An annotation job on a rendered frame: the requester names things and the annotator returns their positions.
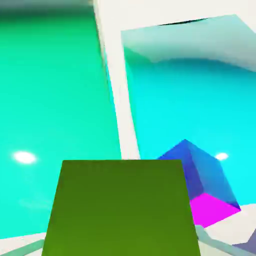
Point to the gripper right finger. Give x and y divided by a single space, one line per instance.
212 248

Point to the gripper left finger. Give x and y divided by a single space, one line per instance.
22 251

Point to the small green cube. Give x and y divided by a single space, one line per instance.
122 210

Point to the small magenta cube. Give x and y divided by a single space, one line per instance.
212 208

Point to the large cyan box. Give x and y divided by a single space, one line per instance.
184 112

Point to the large green box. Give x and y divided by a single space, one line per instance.
56 104

